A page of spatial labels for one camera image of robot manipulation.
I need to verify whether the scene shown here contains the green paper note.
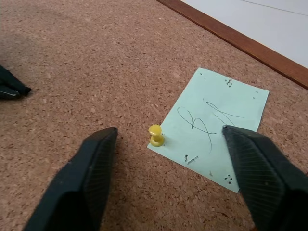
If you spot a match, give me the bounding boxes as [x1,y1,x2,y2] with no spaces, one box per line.
[146,67,270,194]

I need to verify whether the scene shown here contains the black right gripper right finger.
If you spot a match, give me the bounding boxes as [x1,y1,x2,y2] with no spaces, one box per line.
[222,125,308,231]

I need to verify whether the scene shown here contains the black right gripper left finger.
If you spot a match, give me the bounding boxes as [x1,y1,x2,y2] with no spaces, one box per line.
[23,127,119,231]

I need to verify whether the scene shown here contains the cork board with wooden frame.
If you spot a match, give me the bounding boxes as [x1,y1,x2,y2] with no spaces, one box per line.
[0,0,308,231]

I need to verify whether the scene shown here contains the yellow pushpin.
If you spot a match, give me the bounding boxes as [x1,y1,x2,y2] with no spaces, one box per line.
[148,124,166,147]

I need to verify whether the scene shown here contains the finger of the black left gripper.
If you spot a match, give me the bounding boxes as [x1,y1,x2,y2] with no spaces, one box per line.
[0,65,32,100]

